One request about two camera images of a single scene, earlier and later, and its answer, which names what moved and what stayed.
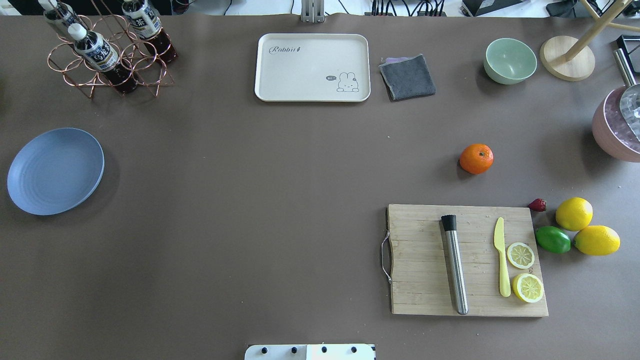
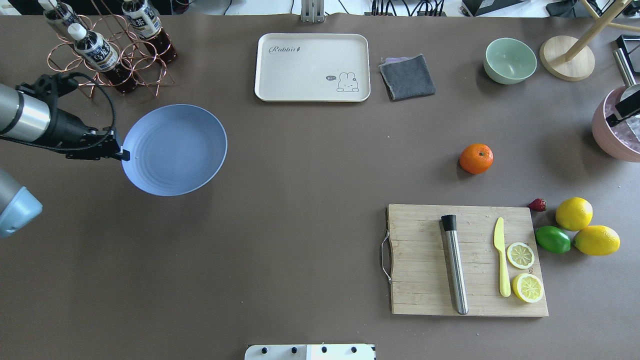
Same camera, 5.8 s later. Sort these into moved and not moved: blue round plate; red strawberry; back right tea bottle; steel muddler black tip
Moved: blue round plate
Not moved: steel muddler black tip; back right tea bottle; red strawberry
